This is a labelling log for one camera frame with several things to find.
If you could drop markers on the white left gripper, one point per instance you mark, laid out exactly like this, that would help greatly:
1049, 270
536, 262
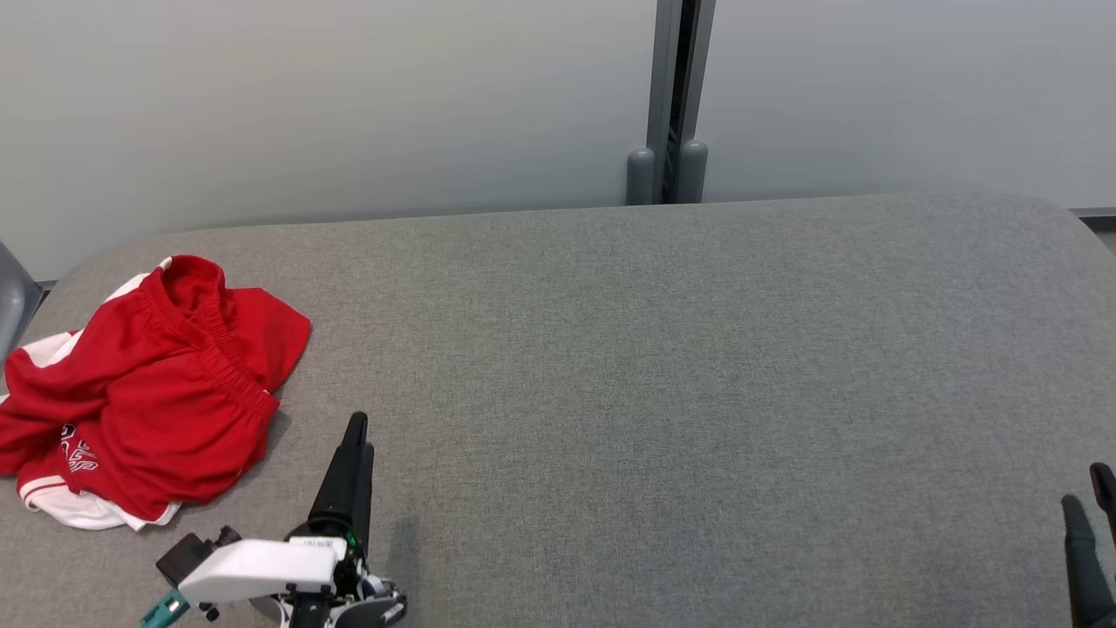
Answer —
261, 567

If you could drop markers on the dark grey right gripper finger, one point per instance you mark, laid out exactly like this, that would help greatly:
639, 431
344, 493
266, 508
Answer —
1105, 488
1088, 576

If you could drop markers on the dark grey base rail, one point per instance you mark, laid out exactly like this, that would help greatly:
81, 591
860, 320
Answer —
1098, 212

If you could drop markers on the grey metal partition foot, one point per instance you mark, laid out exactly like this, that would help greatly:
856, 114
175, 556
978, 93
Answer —
13, 305

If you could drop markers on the red shorts white stripe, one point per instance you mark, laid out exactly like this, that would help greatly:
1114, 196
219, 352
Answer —
174, 375

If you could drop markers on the grey metal partition post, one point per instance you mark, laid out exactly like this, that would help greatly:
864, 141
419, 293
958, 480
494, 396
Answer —
658, 105

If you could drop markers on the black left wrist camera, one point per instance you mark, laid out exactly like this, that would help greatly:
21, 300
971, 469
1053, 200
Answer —
187, 558

